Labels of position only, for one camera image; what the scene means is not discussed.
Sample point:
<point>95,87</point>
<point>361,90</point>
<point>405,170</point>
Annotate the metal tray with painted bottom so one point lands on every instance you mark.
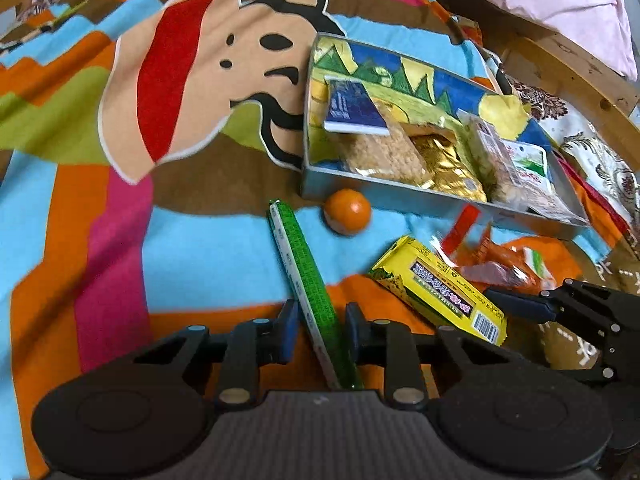
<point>380,65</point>

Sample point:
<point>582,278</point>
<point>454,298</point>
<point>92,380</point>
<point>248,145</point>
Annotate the gold foil snack packet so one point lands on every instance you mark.
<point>450,170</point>

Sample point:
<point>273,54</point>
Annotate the clear rice cracker packet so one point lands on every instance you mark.
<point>382,155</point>

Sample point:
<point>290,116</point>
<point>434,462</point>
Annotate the white and green snack packet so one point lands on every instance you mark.
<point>532,170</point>

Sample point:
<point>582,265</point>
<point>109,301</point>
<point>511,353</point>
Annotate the red and clear snack packet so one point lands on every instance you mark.
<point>505,265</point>

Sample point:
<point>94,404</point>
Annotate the cartoon printed blanket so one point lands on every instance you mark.
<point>75,240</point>

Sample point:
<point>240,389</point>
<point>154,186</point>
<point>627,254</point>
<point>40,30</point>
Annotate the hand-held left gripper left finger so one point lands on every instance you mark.
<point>287,330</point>

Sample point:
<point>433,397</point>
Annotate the long green snack packet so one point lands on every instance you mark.
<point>300,270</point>

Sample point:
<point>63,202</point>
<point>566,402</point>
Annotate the clear biscuit packet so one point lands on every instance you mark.
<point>492,160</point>

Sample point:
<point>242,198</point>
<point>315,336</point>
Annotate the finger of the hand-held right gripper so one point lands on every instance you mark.
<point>515,304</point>

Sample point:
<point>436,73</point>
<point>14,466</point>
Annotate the wooden bed frame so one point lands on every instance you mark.
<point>575,70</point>

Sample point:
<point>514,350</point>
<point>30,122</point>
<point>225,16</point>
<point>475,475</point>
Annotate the orange fruit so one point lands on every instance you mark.
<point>347,211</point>

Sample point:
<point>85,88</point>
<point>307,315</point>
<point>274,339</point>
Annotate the floral patterned cloth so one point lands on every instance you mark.
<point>600,160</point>

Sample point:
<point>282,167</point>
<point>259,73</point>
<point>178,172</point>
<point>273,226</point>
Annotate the yellow snack box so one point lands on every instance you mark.
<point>440,295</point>

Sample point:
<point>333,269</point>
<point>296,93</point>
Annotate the dark blue snack packet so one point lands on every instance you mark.
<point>352,105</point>

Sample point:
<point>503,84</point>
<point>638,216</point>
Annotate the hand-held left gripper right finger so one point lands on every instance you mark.
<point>356,332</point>

